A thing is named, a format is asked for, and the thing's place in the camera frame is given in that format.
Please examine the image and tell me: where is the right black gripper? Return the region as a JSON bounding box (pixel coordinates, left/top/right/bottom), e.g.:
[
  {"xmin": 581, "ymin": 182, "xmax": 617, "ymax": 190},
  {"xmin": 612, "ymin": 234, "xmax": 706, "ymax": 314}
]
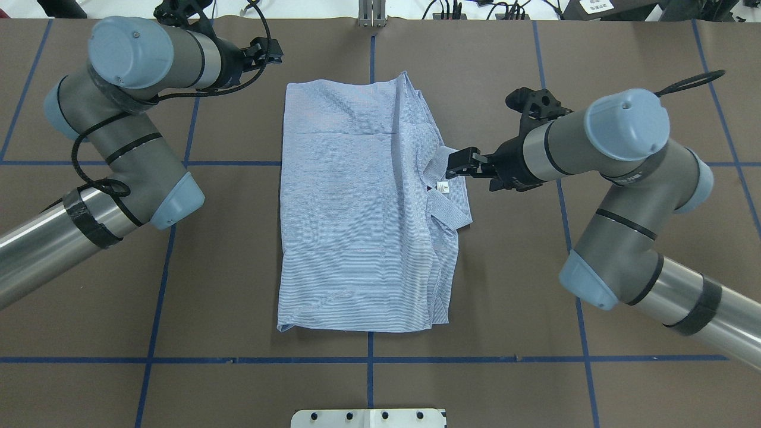
[{"xmin": 445, "ymin": 137, "xmax": 544, "ymax": 192}]

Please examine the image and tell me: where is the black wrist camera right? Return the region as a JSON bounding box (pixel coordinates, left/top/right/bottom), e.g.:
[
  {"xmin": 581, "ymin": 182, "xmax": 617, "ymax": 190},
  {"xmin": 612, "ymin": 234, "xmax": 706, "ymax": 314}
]
[{"xmin": 505, "ymin": 87, "xmax": 573, "ymax": 133}]

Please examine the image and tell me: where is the light blue striped shirt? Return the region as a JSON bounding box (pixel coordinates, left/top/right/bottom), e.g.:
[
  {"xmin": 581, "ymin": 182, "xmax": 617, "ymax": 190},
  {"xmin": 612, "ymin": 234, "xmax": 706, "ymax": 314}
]
[{"xmin": 276, "ymin": 73, "xmax": 473, "ymax": 333}]

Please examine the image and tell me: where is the grey aluminium frame post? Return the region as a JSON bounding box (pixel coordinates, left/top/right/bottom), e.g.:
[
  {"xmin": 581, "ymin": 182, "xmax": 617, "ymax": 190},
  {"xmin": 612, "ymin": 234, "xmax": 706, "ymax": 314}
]
[{"xmin": 358, "ymin": 0, "xmax": 388, "ymax": 28}]

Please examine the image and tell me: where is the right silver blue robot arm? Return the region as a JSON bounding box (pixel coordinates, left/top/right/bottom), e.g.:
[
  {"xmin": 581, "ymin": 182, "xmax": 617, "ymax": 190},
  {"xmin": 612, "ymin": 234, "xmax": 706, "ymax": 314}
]
[{"xmin": 446, "ymin": 87, "xmax": 759, "ymax": 370}]

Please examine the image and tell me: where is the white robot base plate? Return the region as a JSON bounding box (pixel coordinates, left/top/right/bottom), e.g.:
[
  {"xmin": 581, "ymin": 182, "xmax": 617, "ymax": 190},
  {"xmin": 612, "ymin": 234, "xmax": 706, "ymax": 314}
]
[{"xmin": 290, "ymin": 407, "xmax": 448, "ymax": 427}]

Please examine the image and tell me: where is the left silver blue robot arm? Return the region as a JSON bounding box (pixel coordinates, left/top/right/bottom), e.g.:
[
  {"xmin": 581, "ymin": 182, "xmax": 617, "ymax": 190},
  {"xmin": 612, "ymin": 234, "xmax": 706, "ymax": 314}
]
[{"xmin": 1, "ymin": 11, "xmax": 283, "ymax": 308}]

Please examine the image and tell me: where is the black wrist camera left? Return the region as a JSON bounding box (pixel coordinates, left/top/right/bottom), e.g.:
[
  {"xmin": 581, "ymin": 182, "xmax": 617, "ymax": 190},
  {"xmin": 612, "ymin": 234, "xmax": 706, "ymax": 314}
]
[{"xmin": 153, "ymin": 1, "xmax": 213, "ymax": 28}]

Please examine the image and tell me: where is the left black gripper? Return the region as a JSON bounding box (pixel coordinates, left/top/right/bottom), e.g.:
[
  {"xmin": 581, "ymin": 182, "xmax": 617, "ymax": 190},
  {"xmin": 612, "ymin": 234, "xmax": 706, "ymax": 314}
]
[{"xmin": 217, "ymin": 36, "xmax": 284, "ymax": 89}]

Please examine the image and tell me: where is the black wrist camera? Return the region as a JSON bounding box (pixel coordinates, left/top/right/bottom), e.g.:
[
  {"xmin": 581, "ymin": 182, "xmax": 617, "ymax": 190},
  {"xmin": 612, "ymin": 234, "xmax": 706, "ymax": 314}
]
[
  {"xmin": 153, "ymin": 1, "xmax": 213, "ymax": 28},
  {"xmin": 505, "ymin": 87, "xmax": 573, "ymax": 133}
]

